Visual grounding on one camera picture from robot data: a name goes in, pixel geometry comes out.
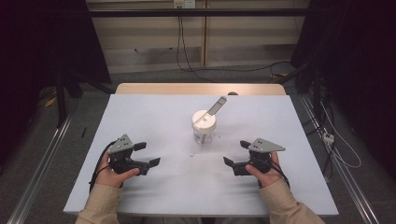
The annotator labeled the aluminium floor rail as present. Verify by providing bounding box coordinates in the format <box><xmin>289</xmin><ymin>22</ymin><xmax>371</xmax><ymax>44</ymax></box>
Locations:
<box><xmin>298</xmin><ymin>94</ymin><xmax>381</xmax><ymax>224</ymax></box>
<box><xmin>6</xmin><ymin>115</ymin><xmax>74</xmax><ymax>224</ymax></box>

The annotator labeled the white board sheet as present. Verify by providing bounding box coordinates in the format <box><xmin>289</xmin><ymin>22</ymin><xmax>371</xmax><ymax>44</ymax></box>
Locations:
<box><xmin>63</xmin><ymin>93</ymin><xmax>340</xmax><ymax>217</ymax></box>

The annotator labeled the right hand-held gripper black cable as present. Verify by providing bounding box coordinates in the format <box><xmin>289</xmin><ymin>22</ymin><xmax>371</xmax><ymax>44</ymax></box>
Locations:
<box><xmin>269</xmin><ymin>160</ymin><xmax>291</xmax><ymax>189</ymax></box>

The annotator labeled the person's right hand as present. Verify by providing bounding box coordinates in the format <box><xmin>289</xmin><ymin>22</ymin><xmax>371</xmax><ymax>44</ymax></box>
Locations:
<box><xmin>245</xmin><ymin>151</ymin><xmax>283</xmax><ymax>189</ymax></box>

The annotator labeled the white lid with grey handle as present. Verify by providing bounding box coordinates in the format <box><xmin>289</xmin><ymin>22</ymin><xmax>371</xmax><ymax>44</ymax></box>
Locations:
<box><xmin>191</xmin><ymin>95</ymin><xmax>228</xmax><ymax>135</ymax></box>

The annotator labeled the white wall socket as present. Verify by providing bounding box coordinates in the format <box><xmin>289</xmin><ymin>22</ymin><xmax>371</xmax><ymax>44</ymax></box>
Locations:
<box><xmin>173</xmin><ymin>0</ymin><xmax>196</xmax><ymax>9</ymax></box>

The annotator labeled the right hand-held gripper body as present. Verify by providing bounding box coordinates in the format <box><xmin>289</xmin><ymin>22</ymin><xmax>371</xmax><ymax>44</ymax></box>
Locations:
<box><xmin>233</xmin><ymin>137</ymin><xmax>287</xmax><ymax>177</ymax></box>

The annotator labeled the left hand-held gripper black cable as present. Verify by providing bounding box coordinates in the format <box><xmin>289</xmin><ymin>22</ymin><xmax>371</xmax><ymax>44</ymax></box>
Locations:
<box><xmin>89</xmin><ymin>140</ymin><xmax>118</xmax><ymax>194</ymax></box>

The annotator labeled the white cable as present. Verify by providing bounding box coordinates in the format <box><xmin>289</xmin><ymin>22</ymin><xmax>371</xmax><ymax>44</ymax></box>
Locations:
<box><xmin>320</xmin><ymin>102</ymin><xmax>362</xmax><ymax>170</ymax></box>

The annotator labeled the black curtain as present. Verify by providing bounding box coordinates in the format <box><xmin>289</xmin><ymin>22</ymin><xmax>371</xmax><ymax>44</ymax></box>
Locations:
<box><xmin>0</xmin><ymin>0</ymin><xmax>112</xmax><ymax>169</ymax></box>
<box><xmin>290</xmin><ymin>0</ymin><xmax>396</xmax><ymax>181</ymax></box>

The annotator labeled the person's left hand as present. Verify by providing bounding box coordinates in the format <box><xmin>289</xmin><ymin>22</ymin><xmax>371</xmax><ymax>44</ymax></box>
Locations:
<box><xmin>95</xmin><ymin>151</ymin><xmax>141</xmax><ymax>189</ymax></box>

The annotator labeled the hand-held gripper black cable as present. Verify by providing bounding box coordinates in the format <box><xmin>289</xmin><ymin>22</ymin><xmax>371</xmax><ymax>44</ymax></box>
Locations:
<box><xmin>89</xmin><ymin>140</ymin><xmax>118</xmax><ymax>194</ymax></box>
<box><xmin>269</xmin><ymin>160</ymin><xmax>291</xmax><ymax>189</ymax></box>

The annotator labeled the black metal stand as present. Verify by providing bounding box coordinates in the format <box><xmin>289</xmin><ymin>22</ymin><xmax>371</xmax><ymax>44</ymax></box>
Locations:
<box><xmin>55</xmin><ymin>71</ymin><xmax>82</xmax><ymax>129</ymax></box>

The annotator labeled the wooden table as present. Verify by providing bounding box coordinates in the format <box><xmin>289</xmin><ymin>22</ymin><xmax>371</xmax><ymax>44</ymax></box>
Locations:
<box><xmin>115</xmin><ymin>82</ymin><xmax>287</xmax><ymax>96</ymax></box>

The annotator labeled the black horizontal frame bar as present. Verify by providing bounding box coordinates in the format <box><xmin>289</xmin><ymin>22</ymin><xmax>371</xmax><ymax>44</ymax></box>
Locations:
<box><xmin>88</xmin><ymin>7</ymin><xmax>312</xmax><ymax>18</ymax></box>

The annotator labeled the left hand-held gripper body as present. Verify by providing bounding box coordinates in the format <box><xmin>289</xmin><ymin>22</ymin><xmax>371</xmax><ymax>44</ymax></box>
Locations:
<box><xmin>107</xmin><ymin>133</ymin><xmax>151</xmax><ymax>175</ymax></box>

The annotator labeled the black hanging wall cable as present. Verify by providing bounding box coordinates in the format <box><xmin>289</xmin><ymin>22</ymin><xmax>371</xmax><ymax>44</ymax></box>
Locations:
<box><xmin>176</xmin><ymin>15</ymin><xmax>219</xmax><ymax>84</ymax></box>

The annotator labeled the clear plastic jar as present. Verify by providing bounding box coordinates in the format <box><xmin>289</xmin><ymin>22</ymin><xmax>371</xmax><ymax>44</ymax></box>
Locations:
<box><xmin>193</xmin><ymin>129</ymin><xmax>213</xmax><ymax>145</ymax></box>

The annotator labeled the black floor cable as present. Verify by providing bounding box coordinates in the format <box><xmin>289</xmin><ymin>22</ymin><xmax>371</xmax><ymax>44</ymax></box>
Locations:
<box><xmin>180</xmin><ymin>61</ymin><xmax>293</xmax><ymax>74</ymax></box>

